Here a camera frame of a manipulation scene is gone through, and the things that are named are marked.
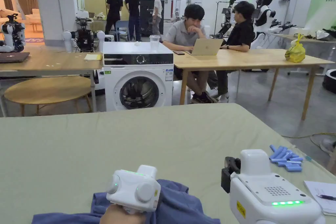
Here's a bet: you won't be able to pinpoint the round wooden table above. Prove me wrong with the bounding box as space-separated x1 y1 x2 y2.
4 75 93 117

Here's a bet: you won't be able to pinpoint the bed with pale green sheet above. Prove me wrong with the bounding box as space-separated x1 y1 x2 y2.
0 103 336 224

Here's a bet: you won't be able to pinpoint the person's left hand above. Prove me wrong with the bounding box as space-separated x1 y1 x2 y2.
101 204 149 224

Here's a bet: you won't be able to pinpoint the black robot with white shoulders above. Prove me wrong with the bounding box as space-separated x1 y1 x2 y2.
62 16 106 53

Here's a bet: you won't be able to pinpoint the white washing machine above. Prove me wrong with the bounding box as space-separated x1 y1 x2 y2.
102 34 175 112

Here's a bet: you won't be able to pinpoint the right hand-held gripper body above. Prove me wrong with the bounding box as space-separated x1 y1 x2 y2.
221 149 326 224

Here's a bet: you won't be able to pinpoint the wooden table with metal legs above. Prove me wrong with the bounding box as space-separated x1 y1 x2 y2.
0 51 103 117

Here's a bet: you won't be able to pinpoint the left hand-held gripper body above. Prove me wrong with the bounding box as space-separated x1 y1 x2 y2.
106 165 161 213

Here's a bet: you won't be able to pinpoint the pale blue chair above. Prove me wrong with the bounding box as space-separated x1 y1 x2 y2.
115 20 131 42

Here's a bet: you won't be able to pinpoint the pile of blue batteries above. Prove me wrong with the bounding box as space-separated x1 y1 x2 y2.
269 145 304 172

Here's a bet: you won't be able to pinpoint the dark blue shirt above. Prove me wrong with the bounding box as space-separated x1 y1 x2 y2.
32 179 221 224

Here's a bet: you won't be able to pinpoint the black cabinet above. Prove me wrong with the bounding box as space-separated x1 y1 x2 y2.
139 0 165 37

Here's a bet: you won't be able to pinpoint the white paper sheets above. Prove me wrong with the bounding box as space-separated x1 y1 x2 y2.
304 180 336 215

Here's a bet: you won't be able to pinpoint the white and black humanoid robot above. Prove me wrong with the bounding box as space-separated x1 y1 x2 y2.
250 0 297 72

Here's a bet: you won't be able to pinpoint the yellow cable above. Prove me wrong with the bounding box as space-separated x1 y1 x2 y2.
283 132 336 152

